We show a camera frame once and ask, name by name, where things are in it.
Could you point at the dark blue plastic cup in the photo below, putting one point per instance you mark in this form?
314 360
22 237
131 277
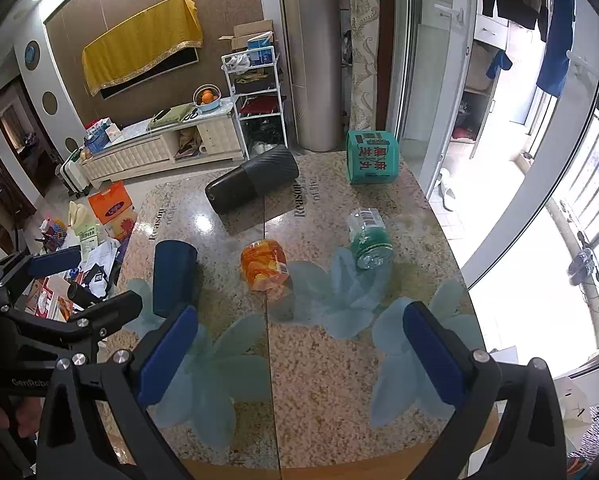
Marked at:
174 278

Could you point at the white TV cabinet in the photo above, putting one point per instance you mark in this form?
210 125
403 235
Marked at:
202 139

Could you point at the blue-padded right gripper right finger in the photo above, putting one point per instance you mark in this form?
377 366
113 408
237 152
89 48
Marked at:
529 442

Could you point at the orange patterned plastic cup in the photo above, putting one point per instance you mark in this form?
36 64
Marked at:
264 265

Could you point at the white metal shelf rack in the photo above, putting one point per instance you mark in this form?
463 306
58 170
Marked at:
255 90

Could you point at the green clear plastic cup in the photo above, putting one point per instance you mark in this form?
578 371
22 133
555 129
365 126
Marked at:
370 243

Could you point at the orange shopping bag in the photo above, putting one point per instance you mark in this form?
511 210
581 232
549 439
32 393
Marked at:
114 210

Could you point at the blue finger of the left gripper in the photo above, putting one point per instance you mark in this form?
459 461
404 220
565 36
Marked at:
55 262

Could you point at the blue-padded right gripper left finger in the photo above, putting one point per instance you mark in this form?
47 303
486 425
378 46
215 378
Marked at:
95 423

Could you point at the fruit bowl with oranges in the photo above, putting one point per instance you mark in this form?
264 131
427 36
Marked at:
207 98

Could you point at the green tissue box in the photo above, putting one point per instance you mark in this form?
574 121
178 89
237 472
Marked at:
372 157

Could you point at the black ribbed tumbler cup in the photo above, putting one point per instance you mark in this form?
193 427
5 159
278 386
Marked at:
253 179

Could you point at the white suitcase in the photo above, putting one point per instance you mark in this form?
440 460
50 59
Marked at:
70 172

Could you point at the yellow cloth cover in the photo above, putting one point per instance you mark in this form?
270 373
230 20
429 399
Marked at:
138 44

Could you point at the patterned beige curtain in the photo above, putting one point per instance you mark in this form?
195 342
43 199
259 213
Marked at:
365 32

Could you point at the blue hanging garment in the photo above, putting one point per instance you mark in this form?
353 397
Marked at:
555 63

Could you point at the cardboard box on rack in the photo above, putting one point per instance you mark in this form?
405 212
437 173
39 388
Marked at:
243 33

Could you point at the grey cylindrical air conditioner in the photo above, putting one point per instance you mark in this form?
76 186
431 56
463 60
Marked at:
314 55

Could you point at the green folded cloth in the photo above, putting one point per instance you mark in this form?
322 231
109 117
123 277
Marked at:
171 115

